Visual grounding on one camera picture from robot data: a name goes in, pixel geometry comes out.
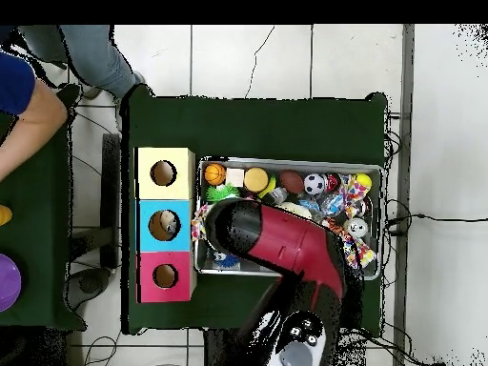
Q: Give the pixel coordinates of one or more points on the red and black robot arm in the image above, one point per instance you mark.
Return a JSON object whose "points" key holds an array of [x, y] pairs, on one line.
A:
{"points": [[289, 240]]}

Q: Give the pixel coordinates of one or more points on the wooden box with three holes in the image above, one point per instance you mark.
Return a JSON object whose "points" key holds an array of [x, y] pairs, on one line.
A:
{"points": [[183, 236]]}

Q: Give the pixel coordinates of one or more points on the green spiky ball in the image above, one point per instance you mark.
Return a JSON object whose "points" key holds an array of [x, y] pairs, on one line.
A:
{"points": [[221, 192]]}

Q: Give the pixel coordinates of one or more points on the orange foam disc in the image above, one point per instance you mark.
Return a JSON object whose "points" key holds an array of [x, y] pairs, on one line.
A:
{"points": [[256, 180]]}

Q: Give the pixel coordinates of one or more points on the plain wooden cube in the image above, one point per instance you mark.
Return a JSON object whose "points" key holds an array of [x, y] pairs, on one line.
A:
{"points": [[235, 177]]}

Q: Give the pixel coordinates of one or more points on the orange toy basketball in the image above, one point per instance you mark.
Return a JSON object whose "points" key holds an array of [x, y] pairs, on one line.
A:
{"points": [[214, 174]]}

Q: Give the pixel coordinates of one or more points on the brown toy football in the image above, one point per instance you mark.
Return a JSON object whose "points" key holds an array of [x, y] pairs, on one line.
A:
{"points": [[291, 181]]}

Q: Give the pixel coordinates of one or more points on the blue spiky ball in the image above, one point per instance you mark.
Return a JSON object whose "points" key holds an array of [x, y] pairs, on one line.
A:
{"points": [[225, 260]]}

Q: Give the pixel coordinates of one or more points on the black and white soccer ball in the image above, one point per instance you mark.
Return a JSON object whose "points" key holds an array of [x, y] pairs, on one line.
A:
{"points": [[314, 183]]}

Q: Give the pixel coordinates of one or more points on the dark green tablecloth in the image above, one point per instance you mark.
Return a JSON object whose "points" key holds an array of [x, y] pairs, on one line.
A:
{"points": [[248, 129]]}

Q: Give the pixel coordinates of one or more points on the silver can with pull tab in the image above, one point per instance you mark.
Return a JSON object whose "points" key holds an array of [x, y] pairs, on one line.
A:
{"points": [[357, 227]]}

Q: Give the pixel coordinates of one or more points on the yellow smiley ball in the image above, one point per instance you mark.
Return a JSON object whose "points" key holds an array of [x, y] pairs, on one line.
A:
{"points": [[363, 181]]}

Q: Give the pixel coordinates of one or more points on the black flat panel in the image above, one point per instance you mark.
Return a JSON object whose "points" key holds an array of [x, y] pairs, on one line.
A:
{"points": [[110, 190]]}

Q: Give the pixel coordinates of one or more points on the grey round base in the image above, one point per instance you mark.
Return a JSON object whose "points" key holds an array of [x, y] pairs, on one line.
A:
{"points": [[89, 284]]}

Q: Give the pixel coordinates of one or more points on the person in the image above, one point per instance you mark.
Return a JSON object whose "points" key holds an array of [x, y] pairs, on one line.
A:
{"points": [[95, 57]]}

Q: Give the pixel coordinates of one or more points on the neighbouring green table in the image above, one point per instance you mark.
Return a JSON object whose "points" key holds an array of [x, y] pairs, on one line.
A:
{"points": [[38, 248]]}

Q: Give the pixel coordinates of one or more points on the yellow round object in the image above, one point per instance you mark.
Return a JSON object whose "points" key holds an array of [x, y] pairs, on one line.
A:
{"points": [[4, 215]]}

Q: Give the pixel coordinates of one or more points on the purple ball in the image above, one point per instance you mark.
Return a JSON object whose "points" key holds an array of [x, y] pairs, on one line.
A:
{"points": [[7, 282]]}

